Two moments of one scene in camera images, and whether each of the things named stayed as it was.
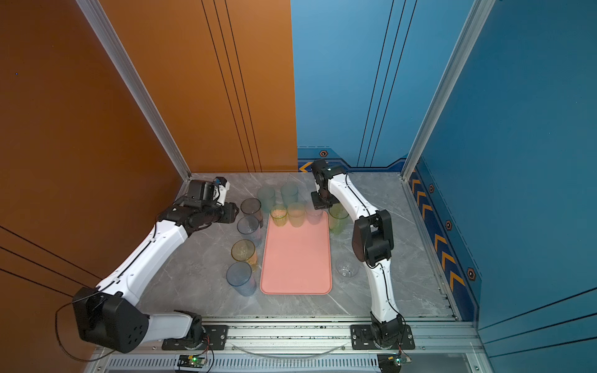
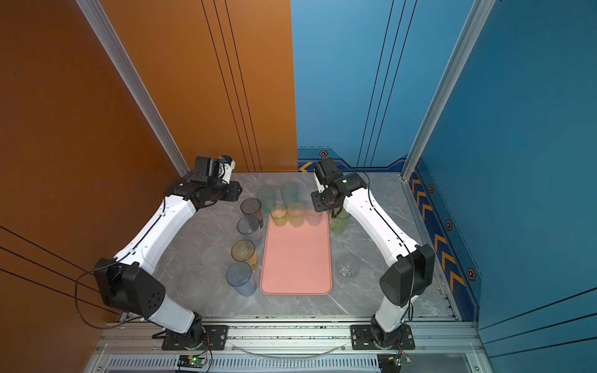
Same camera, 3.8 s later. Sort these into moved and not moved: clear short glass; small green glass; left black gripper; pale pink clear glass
Moved: left black gripper
Not moved: small green glass; clear short glass; pale pink clear glass
